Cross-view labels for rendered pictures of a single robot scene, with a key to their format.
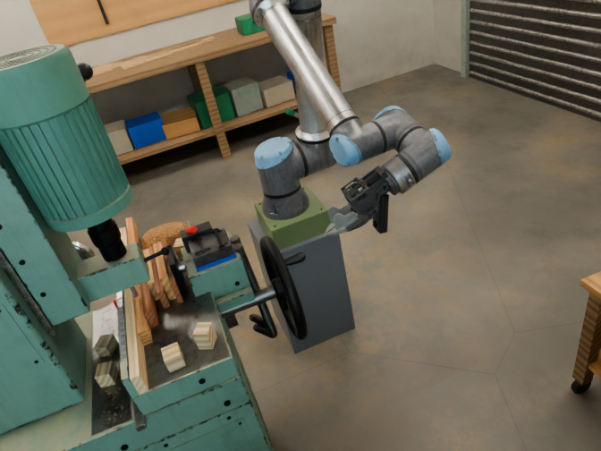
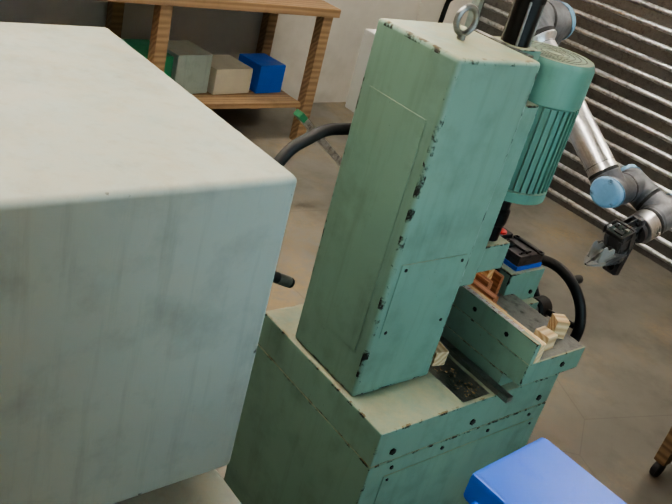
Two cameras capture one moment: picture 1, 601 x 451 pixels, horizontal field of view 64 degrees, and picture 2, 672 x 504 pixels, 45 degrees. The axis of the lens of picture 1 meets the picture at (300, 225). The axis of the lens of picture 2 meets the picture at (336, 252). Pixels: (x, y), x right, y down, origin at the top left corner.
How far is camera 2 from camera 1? 162 cm
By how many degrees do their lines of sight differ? 27
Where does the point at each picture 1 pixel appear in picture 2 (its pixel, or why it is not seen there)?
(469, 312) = not seen: hidden behind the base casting
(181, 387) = (551, 365)
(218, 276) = (525, 280)
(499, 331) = (570, 416)
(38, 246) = (495, 210)
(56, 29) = not seen: outside the picture
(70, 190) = (545, 169)
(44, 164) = (549, 143)
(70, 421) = (428, 390)
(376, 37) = (344, 45)
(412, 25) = not seen: hidden behind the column
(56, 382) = (431, 347)
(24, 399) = (405, 358)
